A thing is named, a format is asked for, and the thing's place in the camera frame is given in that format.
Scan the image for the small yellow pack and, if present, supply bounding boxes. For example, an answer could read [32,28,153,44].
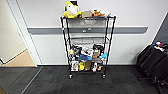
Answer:
[68,48,75,58]

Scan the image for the orange plush toy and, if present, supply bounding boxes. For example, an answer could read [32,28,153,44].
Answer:
[92,9,105,18]

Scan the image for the white box with picture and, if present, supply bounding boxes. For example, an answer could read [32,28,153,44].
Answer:
[70,60,80,72]

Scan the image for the yellow white plush duck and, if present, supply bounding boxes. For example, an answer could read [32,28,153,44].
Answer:
[62,0,82,20]

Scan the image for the small orange item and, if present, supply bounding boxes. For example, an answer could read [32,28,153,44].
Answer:
[97,66,103,72]

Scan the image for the black white pack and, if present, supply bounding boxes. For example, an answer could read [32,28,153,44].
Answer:
[92,59,103,72]

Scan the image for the long grey wall rail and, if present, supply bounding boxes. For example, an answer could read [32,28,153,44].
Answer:
[27,26,149,36]

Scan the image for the black wire shelf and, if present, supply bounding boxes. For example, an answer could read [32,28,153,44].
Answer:
[59,14,117,80]

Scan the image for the tall brown box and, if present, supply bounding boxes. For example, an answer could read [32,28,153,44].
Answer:
[84,60,94,72]

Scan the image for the brown cardboard box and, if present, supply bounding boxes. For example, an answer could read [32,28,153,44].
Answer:
[81,9,94,19]

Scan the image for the light blue pouch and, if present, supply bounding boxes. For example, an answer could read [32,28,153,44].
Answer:
[99,51,110,61]

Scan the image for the black chair with cloth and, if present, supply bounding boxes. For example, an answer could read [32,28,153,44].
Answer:
[135,41,168,92]

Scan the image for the white door frame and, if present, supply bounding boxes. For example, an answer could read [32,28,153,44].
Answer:
[6,0,43,67]

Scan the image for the black bag with grey print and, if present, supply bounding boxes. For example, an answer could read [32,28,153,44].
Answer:
[93,43,105,53]

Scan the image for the flat white box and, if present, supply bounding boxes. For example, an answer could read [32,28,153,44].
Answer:
[100,10,113,17]

